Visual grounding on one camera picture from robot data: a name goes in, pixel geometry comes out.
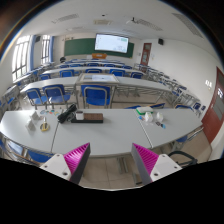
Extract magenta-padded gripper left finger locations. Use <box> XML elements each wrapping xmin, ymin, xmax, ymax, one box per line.
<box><xmin>39</xmin><ymin>142</ymin><xmax>92</xmax><ymax>185</ymax></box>

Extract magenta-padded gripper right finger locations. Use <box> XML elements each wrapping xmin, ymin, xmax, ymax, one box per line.
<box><xmin>130</xmin><ymin>143</ymin><xmax>184</xmax><ymax>186</ymax></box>

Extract small dark item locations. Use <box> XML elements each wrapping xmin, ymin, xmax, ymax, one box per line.
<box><xmin>154</xmin><ymin>121</ymin><xmax>167</xmax><ymax>129</ymax></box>

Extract green and white box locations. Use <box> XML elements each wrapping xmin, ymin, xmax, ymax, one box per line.
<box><xmin>135</xmin><ymin>105</ymin><xmax>154</xmax><ymax>115</ymax></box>

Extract brown power strip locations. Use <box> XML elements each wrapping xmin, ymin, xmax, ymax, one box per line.
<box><xmin>70</xmin><ymin>112</ymin><xmax>104</xmax><ymax>124</ymax></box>

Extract large red-brown door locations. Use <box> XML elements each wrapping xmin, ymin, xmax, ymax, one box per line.
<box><xmin>201</xmin><ymin>66</ymin><xmax>224</xmax><ymax>144</ymax></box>

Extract rows of grey desks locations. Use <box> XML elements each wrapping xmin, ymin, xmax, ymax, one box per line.
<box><xmin>0</xmin><ymin>59</ymin><xmax>204</xmax><ymax>111</ymax></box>

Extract group of blue chairs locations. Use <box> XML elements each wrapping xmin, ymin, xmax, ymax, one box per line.
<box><xmin>13</xmin><ymin>59</ymin><xmax>208</xmax><ymax>118</ymax></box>

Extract grey desk with screen top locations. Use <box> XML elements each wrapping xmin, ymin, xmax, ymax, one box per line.
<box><xmin>74</xmin><ymin>73</ymin><xmax>120</xmax><ymax>108</ymax></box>

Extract large bright window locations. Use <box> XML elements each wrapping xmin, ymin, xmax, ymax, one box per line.
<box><xmin>11</xmin><ymin>34</ymin><xmax>31</xmax><ymax>81</ymax></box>

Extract small red-brown door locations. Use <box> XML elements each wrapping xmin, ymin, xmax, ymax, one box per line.
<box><xmin>140</xmin><ymin>42</ymin><xmax>153</xmax><ymax>66</ymax></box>

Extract narrow bright window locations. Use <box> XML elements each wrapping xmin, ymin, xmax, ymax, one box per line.
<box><xmin>40</xmin><ymin>34</ymin><xmax>51</xmax><ymax>64</ymax></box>

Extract orange podium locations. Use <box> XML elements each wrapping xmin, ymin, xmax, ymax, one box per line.
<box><xmin>91</xmin><ymin>52</ymin><xmax>108</xmax><ymax>60</ymax></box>

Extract green blackboard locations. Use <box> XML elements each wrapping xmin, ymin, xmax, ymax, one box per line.
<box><xmin>64</xmin><ymin>37</ymin><xmax>135</xmax><ymax>58</ymax></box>

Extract projector screen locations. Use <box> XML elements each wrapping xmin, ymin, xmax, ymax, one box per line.
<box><xmin>94</xmin><ymin>33</ymin><xmax>130</xmax><ymax>54</ymax></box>

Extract group of ceiling lights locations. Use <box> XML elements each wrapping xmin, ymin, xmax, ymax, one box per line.
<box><xmin>51</xmin><ymin>12</ymin><xmax>204</xmax><ymax>39</ymax></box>

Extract ceiling projector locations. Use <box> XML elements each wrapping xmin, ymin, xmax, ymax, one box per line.
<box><xmin>125</xmin><ymin>17</ymin><xmax>139</xmax><ymax>26</ymax></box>

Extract coiled black cable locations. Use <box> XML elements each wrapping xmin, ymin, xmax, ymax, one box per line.
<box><xmin>57</xmin><ymin>103</ymin><xmax>78</xmax><ymax>124</ymax></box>

